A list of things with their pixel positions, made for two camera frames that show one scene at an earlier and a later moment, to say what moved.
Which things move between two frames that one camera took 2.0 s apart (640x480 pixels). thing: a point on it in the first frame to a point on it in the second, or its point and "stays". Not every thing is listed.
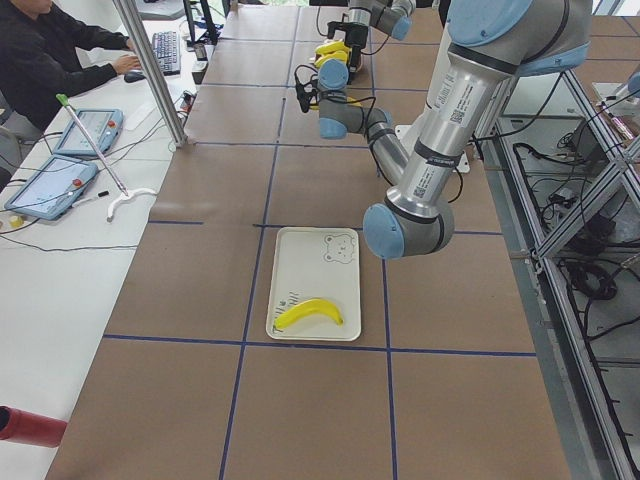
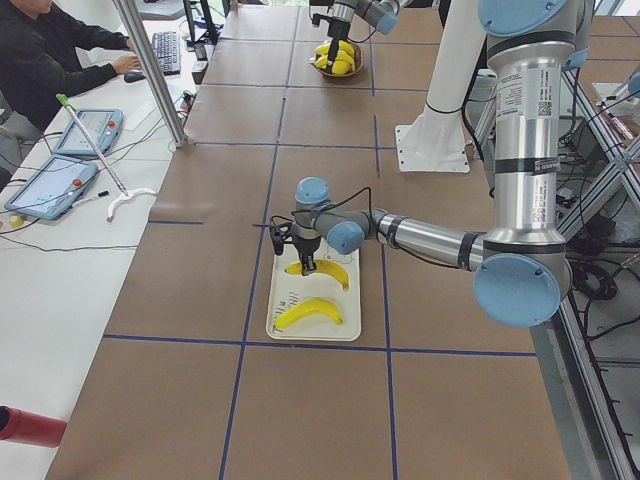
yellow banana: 313,304 stays
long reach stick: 63,99 stays
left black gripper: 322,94 to 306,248
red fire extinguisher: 30,428 stays
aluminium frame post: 130,14 stays
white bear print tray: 313,263 stays
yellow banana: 350,100 to 322,267
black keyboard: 166,47 stays
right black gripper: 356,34 to 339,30
